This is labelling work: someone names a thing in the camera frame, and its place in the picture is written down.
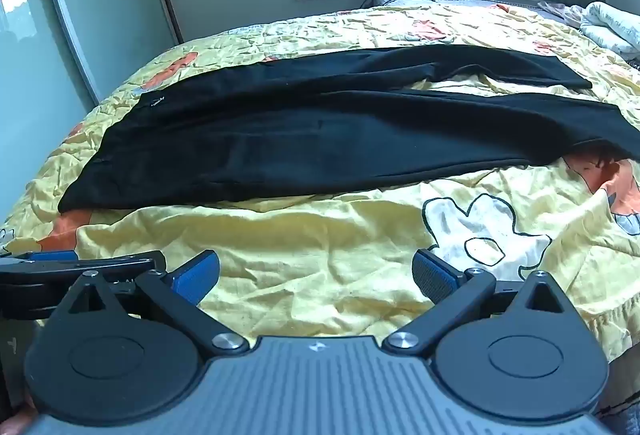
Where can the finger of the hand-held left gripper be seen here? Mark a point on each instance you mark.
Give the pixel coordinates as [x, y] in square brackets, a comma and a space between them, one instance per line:
[115, 262]

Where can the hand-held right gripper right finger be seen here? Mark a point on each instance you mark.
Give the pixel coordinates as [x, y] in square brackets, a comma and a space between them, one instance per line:
[435, 275]

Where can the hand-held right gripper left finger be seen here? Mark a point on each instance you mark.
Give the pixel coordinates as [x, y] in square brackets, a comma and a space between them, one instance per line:
[197, 277]

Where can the black pants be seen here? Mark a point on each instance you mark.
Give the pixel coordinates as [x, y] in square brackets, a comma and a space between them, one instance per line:
[300, 140]

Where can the yellow printed blanket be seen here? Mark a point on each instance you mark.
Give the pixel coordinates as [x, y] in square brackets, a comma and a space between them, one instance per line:
[300, 265]

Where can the pink cloth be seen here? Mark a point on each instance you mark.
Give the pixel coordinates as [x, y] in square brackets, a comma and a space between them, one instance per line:
[557, 11]

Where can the white crumpled quilt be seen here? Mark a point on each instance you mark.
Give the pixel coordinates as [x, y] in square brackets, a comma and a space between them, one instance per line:
[612, 27]

